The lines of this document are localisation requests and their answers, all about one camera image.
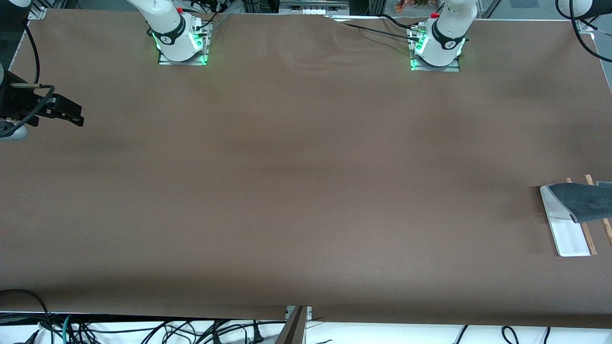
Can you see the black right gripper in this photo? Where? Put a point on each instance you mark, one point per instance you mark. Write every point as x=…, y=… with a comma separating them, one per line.
x=17, y=101

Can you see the grey and red towel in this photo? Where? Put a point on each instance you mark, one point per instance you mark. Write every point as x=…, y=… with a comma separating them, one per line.
x=588, y=200

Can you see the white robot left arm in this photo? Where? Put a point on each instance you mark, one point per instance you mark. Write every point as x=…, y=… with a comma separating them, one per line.
x=447, y=38

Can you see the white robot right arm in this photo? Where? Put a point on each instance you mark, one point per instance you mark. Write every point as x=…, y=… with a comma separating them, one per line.
x=165, y=19

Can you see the brown table cover sheet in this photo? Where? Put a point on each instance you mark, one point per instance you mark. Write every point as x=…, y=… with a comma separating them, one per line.
x=306, y=167

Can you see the white power strip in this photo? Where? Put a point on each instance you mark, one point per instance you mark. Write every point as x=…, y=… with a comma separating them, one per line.
x=313, y=10

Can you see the black power plug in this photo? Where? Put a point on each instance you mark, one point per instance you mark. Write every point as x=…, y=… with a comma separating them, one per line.
x=258, y=337

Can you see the dark brown beam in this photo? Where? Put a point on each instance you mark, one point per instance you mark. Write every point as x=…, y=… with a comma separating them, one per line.
x=292, y=329

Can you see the orange tan background object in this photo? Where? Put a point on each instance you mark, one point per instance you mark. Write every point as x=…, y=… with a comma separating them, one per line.
x=416, y=4

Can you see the aluminium frame structure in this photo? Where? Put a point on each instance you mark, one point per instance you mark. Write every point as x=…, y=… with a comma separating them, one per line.
x=377, y=5

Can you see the white rack base plate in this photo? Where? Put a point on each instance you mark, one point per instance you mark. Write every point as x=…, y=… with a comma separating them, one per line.
x=569, y=239

